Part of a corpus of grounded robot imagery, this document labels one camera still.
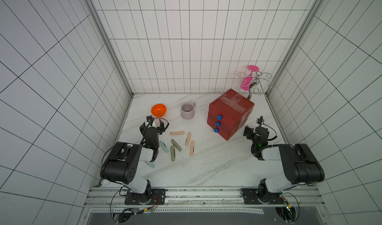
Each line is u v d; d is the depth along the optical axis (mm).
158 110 1055
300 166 468
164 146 900
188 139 940
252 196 726
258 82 877
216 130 926
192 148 896
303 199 726
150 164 851
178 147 903
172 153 876
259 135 711
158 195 728
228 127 813
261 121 770
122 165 456
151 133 710
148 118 771
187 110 1035
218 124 876
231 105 839
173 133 974
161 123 854
